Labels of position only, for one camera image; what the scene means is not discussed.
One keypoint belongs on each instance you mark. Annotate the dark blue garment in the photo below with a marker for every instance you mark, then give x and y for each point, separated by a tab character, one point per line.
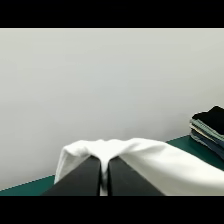
208	143

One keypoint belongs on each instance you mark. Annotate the white garment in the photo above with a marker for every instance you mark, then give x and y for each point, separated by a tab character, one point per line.
173	170

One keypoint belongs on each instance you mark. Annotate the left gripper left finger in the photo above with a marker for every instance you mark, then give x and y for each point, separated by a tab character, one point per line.
81	180

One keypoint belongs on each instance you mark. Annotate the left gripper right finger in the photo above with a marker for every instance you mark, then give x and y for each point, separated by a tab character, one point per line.
128	181

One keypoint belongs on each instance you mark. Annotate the black garment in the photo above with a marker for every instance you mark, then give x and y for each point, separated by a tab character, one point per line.
211	118

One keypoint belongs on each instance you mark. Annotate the grey-green garment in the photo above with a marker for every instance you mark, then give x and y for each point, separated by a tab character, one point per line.
205	130

